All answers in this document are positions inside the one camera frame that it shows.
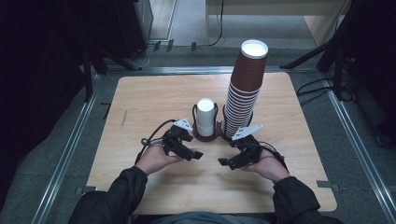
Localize white floor cable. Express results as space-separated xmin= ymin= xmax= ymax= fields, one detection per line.
xmin=129 ymin=43 xmax=157 ymax=70

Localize person's right hand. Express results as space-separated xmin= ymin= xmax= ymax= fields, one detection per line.
xmin=240 ymin=148 xmax=291 ymax=185

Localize black metal stand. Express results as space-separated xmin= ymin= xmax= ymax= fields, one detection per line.
xmin=81 ymin=46 xmax=143 ymax=103

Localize light wooden desk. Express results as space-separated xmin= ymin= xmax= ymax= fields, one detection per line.
xmin=205 ymin=0 xmax=354 ymax=48

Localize black hanging cable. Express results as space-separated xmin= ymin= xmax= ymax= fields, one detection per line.
xmin=207 ymin=0 xmax=226 ymax=49

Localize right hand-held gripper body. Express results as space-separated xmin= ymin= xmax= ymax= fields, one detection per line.
xmin=230 ymin=124 xmax=264 ymax=166

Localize hand-held gripper black cable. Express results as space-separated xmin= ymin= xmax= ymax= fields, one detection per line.
xmin=257 ymin=140 xmax=288 ymax=172
xmin=134 ymin=119 xmax=178 ymax=166

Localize black double cup holder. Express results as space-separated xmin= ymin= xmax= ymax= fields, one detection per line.
xmin=191 ymin=103 xmax=255 ymax=144

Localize metal floor rail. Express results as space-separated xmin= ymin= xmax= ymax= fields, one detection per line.
xmin=104 ymin=65 xmax=318 ymax=76
xmin=321 ymin=76 xmax=396 ymax=224
xmin=31 ymin=74 xmax=102 ymax=224

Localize black floor cables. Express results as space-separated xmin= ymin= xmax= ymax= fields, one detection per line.
xmin=295 ymin=77 xmax=336 ymax=106

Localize person's left hand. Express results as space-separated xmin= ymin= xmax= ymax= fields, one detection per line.
xmin=135 ymin=143 xmax=184 ymax=176

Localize black tripod stand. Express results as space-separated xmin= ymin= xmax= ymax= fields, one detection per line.
xmin=279 ymin=0 xmax=359 ymax=102

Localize stack of white paper cups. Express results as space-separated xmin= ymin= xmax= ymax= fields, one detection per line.
xmin=195 ymin=97 xmax=217 ymax=138

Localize grey tape strip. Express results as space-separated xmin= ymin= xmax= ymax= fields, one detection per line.
xmin=75 ymin=185 xmax=98 ymax=196
xmin=316 ymin=179 xmax=341 ymax=192

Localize black cabinet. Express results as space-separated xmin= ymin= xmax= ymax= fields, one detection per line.
xmin=112 ymin=0 xmax=154 ymax=61

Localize right hand-held gripper black cable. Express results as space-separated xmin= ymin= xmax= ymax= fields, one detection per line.
xmin=257 ymin=140 xmax=288 ymax=172

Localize stack of brown paper cups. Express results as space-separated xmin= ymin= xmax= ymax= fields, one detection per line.
xmin=221 ymin=39 xmax=269 ymax=140

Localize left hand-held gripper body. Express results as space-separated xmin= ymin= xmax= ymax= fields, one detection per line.
xmin=162 ymin=118 xmax=194 ymax=156

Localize left hand-held gripper black cable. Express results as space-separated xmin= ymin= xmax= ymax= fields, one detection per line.
xmin=134 ymin=119 xmax=178 ymax=166

